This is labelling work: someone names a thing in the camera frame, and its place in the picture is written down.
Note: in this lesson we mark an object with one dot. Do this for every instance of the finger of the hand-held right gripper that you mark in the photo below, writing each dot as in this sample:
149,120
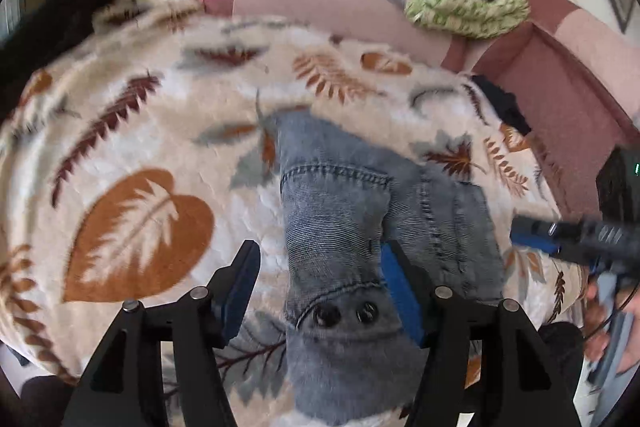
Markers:
545,232

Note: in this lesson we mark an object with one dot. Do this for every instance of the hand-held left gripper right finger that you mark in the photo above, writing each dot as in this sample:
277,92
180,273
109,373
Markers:
400,297

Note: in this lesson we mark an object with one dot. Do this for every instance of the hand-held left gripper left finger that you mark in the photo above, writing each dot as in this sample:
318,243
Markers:
240,302

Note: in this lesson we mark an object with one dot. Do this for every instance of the blue denim pants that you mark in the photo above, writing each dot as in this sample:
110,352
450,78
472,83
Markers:
340,217

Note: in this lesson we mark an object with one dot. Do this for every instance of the person's right hand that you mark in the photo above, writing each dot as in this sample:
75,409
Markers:
595,317

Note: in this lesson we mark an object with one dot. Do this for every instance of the small black cloth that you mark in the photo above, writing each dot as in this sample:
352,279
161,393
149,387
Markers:
505,104

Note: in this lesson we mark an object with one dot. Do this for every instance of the leaf printed fleece blanket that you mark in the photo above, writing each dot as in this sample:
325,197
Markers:
150,132

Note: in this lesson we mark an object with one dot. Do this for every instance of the pink bed sheet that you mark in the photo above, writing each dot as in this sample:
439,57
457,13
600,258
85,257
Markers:
325,2

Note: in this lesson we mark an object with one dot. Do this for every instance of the large dark cloth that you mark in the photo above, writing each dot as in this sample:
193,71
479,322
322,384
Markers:
50,27

